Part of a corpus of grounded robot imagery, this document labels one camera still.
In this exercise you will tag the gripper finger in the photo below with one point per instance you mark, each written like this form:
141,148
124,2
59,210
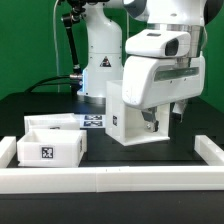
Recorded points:
149,116
179,109

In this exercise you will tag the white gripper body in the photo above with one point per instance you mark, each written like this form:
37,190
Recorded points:
149,82

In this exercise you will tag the white drawer cabinet frame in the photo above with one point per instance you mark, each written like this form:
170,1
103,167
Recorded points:
127,125

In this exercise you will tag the white drawer box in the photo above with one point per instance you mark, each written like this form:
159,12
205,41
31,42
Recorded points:
66,121
52,148

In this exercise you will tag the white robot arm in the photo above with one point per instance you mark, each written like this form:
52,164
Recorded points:
166,15

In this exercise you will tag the white right fence bar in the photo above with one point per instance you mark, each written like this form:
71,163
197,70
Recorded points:
211,153

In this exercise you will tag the white fence bar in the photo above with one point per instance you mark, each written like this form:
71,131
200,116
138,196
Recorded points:
211,153
7,150
112,179

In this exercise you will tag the marker tag sheet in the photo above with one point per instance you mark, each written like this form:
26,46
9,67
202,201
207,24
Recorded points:
91,120

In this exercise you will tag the white front fence bar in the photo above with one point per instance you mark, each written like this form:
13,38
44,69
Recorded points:
112,179

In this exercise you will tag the white left fence bar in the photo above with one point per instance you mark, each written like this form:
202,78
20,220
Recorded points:
7,150

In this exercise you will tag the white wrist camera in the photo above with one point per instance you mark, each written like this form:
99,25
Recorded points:
159,44

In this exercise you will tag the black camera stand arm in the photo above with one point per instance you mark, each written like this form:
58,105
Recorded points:
69,19

